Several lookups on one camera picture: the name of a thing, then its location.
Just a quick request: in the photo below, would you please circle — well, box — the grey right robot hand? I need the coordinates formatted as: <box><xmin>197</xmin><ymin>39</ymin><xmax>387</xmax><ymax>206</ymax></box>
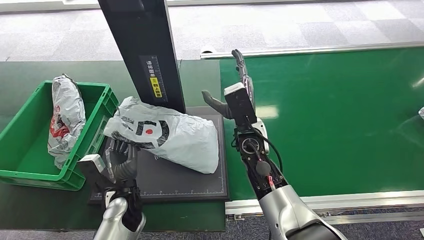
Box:
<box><xmin>201</xmin><ymin>49</ymin><xmax>256</xmax><ymax>120</ymax></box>

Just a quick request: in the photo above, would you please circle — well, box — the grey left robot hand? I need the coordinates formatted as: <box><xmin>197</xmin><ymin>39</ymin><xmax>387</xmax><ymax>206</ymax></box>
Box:
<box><xmin>105</xmin><ymin>139</ymin><xmax>140</xmax><ymax>182</ymax></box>

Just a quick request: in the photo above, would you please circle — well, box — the white poly mailer package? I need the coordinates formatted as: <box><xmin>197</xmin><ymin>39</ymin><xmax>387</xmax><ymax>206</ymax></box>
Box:
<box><xmin>103</xmin><ymin>96</ymin><xmax>220</xmax><ymax>174</ymax></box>

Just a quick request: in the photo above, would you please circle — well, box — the crumpled white red-print package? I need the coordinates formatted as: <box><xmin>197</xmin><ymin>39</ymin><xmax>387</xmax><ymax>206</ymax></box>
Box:
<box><xmin>48</xmin><ymin>73</ymin><xmax>87</xmax><ymax>169</ymax></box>

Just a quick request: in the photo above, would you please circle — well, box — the green conveyor belt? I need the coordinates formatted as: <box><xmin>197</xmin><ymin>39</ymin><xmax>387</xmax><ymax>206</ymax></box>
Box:
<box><xmin>219</xmin><ymin>47</ymin><xmax>424</xmax><ymax>201</ymax></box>

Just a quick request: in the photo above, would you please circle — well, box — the yellow label sticker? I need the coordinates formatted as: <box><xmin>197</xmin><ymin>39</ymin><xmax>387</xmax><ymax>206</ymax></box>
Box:
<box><xmin>149</xmin><ymin>77</ymin><xmax>163</xmax><ymax>99</ymax></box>

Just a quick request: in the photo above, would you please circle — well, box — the green plastic crate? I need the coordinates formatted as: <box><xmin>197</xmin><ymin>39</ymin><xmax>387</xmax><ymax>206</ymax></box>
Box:
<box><xmin>0</xmin><ymin>80</ymin><xmax>120</xmax><ymax>191</ymax></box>

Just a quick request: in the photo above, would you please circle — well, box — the black scanner column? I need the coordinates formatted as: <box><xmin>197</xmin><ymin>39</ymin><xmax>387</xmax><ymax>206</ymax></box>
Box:
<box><xmin>98</xmin><ymin>0</ymin><xmax>186</xmax><ymax>114</ymax></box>

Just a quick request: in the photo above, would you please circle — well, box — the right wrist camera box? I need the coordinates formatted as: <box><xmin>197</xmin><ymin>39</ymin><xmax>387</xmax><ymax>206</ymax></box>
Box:
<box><xmin>224</xmin><ymin>82</ymin><xmax>258</xmax><ymax>126</ymax></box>

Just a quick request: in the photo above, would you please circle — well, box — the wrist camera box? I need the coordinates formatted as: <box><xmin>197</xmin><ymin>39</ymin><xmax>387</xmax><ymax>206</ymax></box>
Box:
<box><xmin>77</xmin><ymin>154</ymin><xmax>116</xmax><ymax>194</ymax></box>
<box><xmin>224</xmin><ymin>82</ymin><xmax>258</xmax><ymax>126</ymax></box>

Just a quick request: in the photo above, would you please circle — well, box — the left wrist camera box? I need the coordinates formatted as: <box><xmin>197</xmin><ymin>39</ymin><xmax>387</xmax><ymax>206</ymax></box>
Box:
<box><xmin>77</xmin><ymin>154</ymin><xmax>116</xmax><ymax>194</ymax></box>

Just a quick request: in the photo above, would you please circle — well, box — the black scanner base plate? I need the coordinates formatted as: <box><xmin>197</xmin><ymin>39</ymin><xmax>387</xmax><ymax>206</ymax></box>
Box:
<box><xmin>88</xmin><ymin>106</ymin><xmax>229</xmax><ymax>203</ymax></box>

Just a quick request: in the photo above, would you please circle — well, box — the aluminium conveyor side rail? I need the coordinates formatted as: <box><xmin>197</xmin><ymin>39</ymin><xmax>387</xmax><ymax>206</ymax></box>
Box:
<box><xmin>200</xmin><ymin>41</ymin><xmax>424</xmax><ymax>61</ymax></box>
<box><xmin>225</xmin><ymin>189</ymin><xmax>424</xmax><ymax>226</ymax></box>

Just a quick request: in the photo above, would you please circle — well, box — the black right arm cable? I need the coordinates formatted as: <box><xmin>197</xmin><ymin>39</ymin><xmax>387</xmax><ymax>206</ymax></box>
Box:
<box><xmin>246</xmin><ymin>123</ymin><xmax>284</xmax><ymax>174</ymax></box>

